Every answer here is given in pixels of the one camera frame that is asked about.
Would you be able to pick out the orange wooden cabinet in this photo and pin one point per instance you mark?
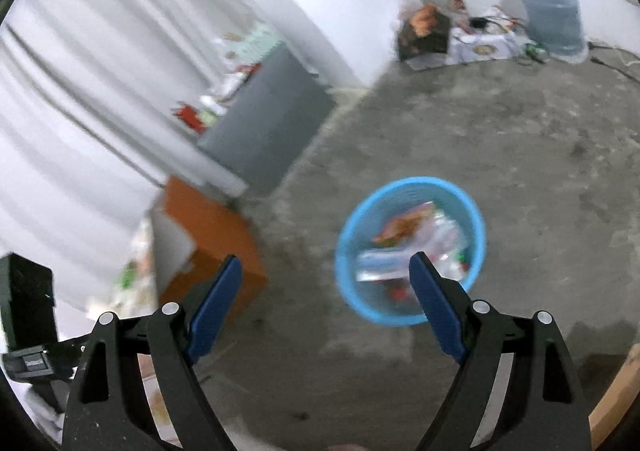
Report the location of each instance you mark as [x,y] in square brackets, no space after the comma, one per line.
[220,241]

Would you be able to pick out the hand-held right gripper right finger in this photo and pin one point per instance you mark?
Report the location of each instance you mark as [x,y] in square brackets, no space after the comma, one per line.
[440,308]

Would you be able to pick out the wooden table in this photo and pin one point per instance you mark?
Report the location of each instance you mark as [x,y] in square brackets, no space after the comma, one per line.
[617,406]

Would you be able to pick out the mint green basket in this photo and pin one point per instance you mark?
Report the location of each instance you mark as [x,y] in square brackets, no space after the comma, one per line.
[257,41]

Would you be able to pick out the snack wrappers in basket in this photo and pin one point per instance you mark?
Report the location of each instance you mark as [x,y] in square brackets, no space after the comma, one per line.
[447,236]

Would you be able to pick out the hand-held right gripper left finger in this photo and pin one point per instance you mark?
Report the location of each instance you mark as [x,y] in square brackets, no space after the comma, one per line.
[215,303]

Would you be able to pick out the grey cabinet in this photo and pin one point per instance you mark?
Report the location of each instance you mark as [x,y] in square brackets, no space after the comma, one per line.
[270,131]

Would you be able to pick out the blue mesh waste basket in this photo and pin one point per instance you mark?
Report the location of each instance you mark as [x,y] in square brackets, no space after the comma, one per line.
[350,251]

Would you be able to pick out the red can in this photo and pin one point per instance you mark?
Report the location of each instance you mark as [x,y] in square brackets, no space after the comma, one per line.
[191,117]

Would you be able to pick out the green bottle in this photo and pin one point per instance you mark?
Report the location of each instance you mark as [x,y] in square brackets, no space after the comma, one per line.
[536,52]

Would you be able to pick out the light blue wrapper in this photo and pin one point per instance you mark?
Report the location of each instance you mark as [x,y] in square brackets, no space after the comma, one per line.
[382,266]

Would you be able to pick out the black snack box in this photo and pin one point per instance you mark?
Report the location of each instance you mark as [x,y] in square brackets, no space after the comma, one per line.
[425,33]

